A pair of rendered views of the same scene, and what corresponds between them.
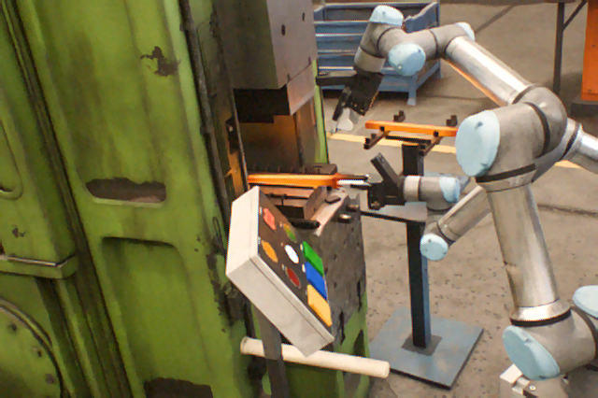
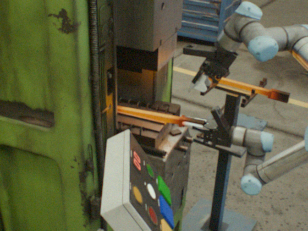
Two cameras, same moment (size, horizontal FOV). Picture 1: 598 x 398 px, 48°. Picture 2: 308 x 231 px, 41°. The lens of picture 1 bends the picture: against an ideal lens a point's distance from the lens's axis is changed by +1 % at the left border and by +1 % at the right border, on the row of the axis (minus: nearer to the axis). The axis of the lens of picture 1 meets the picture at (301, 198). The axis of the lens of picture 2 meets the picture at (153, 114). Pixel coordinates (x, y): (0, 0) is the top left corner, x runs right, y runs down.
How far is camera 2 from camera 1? 0.42 m
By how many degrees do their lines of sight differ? 5
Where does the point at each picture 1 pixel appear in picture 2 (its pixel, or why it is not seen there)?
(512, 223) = not seen: outside the picture
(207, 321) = (73, 217)
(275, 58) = (154, 28)
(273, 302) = not seen: outside the picture
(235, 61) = (122, 24)
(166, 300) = (43, 194)
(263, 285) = (130, 224)
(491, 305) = (263, 204)
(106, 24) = not seen: outside the picture
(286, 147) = (144, 86)
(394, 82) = (208, 35)
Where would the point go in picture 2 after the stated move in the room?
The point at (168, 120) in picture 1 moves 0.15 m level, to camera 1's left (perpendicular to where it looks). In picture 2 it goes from (64, 68) to (14, 67)
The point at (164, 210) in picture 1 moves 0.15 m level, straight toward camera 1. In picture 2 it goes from (51, 134) to (54, 159)
